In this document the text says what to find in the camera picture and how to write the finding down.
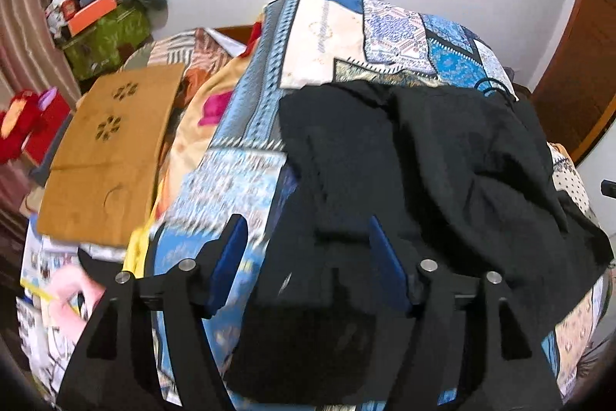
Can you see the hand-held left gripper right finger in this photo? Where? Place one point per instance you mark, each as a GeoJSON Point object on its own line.
{"type": "Point", "coordinates": [390, 266]}

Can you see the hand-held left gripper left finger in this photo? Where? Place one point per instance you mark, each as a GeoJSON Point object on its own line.
{"type": "Point", "coordinates": [228, 257]}

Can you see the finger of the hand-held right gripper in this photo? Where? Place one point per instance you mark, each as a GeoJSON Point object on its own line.
{"type": "Point", "coordinates": [609, 190]}

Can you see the black zip hoodie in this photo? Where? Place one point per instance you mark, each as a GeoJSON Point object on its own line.
{"type": "Point", "coordinates": [433, 160]}

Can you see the white dotted cloth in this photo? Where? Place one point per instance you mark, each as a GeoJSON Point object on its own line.
{"type": "Point", "coordinates": [570, 180]}

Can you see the brown wooden door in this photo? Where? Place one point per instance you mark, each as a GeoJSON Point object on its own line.
{"type": "Point", "coordinates": [577, 79]}

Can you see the wooden lap desk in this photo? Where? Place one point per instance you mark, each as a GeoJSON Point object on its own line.
{"type": "Point", "coordinates": [106, 160]}

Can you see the pink plush toy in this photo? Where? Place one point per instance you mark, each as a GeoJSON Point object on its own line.
{"type": "Point", "coordinates": [77, 300]}

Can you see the pile of papers and books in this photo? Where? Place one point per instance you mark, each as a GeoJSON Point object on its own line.
{"type": "Point", "coordinates": [43, 261]}

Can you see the orange striped quilt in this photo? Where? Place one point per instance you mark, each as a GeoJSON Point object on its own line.
{"type": "Point", "coordinates": [202, 69]}

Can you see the red box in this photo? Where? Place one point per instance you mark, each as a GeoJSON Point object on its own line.
{"type": "Point", "coordinates": [50, 131]}

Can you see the blue patchwork blanket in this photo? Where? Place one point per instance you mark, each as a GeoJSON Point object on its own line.
{"type": "Point", "coordinates": [317, 35]}

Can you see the small purple item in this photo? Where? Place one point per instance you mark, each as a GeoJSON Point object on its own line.
{"type": "Point", "coordinates": [48, 97]}

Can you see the green cloth-covered cabinet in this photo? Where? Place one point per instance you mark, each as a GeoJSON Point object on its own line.
{"type": "Point", "coordinates": [110, 40]}

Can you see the orange box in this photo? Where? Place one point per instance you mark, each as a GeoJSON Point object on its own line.
{"type": "Point", "coordinates": [91, 14]}

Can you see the striped brown curtain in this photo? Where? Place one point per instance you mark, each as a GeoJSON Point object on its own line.
{"type": "Point", "coordinates": [24, 30]}

